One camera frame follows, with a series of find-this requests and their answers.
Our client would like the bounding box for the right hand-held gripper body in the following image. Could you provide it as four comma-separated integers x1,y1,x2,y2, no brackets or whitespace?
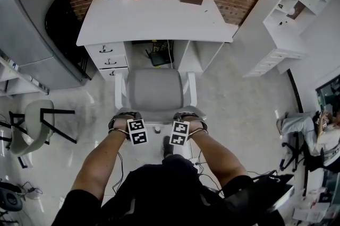
169,111,209,146

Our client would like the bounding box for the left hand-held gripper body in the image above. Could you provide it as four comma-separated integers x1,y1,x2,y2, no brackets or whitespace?
107,111,149,146

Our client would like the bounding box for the white grey office chair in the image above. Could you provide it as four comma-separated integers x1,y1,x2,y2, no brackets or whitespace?
114,67,208,134

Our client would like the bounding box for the person's right forearm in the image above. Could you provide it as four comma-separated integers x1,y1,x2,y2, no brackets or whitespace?
189,129,250,192

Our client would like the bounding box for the person's left forearm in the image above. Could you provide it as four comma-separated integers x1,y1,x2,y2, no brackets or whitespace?
70,128,134,202

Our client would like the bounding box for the grey chair with black legs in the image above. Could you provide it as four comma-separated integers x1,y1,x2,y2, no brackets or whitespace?
6,99,78,160

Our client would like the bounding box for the white desk with drawers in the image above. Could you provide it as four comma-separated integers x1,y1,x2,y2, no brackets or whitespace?
76,0,234,80

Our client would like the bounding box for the black office chair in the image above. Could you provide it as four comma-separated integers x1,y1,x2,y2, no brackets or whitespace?
280,131,340,173

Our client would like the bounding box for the white shelf unit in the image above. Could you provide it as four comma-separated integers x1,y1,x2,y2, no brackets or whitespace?
242,0,338,79

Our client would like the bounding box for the person in dark clothes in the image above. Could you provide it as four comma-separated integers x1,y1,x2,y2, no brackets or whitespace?
52,154,285,226

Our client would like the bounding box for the black router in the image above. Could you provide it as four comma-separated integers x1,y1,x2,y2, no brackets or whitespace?
145,49,174,67

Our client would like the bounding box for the black bag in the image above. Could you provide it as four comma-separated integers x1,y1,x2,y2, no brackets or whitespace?
225,172,295,211

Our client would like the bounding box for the white metal shelf rack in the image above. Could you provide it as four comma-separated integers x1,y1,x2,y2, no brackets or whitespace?
0,56,50,99

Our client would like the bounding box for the white refrigerator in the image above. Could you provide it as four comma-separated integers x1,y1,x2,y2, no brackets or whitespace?
0,0,89,91

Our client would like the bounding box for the black-framed window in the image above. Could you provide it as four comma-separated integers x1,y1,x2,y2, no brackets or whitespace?
315,78,340,113

